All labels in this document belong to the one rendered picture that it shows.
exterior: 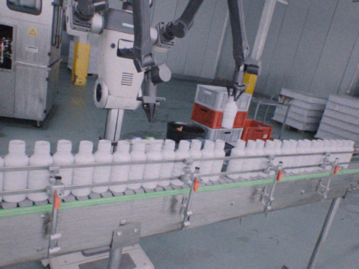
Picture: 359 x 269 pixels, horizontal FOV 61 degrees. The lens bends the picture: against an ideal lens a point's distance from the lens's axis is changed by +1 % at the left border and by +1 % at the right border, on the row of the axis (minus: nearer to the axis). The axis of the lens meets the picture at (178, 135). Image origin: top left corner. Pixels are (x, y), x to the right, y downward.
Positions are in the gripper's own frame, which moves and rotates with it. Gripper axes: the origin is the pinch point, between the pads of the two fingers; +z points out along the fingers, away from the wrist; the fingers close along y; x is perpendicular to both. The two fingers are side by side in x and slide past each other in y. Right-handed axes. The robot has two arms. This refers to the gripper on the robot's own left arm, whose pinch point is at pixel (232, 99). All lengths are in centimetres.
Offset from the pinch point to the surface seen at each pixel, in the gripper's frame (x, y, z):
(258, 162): 5.7, -32.8, 22.0
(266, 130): -228, 170, 54
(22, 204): 98, -38, 33
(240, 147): 17.9, -32.3, 15.5
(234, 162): 19.1, -32.4, 22.3
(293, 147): -17.8, -30.4, 15.2
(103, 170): 76, -37, 24
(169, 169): 52, -35, 24
